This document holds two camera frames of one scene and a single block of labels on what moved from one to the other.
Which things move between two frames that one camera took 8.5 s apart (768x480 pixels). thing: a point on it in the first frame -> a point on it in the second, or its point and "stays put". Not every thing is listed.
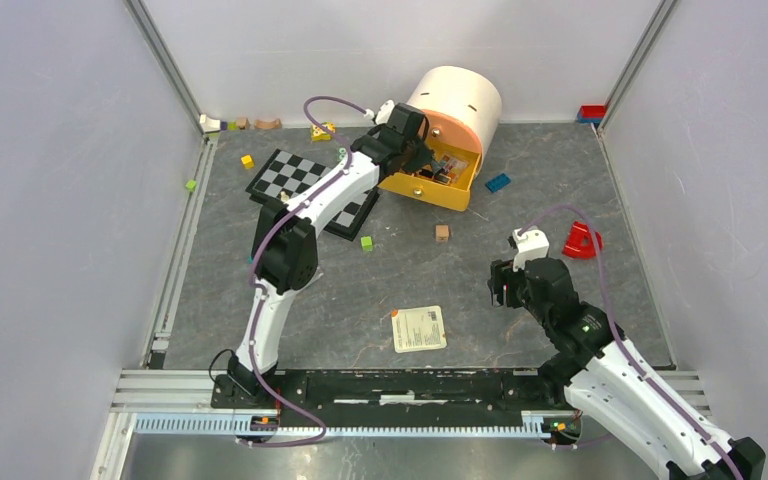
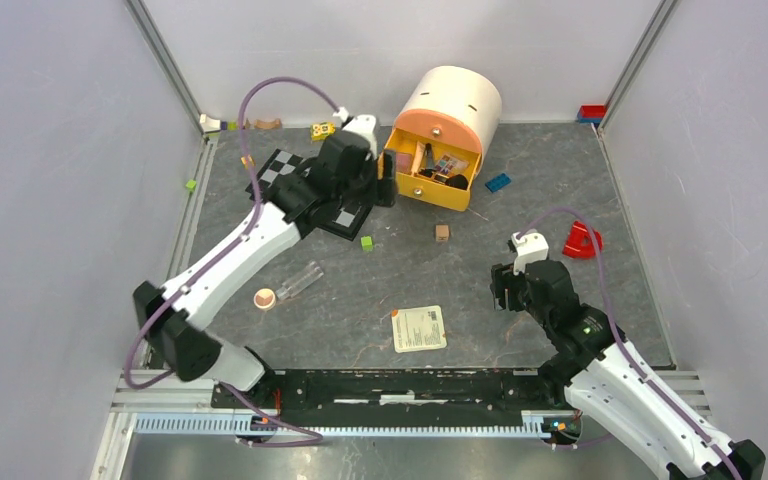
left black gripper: x=423 y=157 -> x=384 y=188
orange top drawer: x=449 y=130 stays put
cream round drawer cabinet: x=462 y=106 stays put
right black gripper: x=496 y=279 stays put
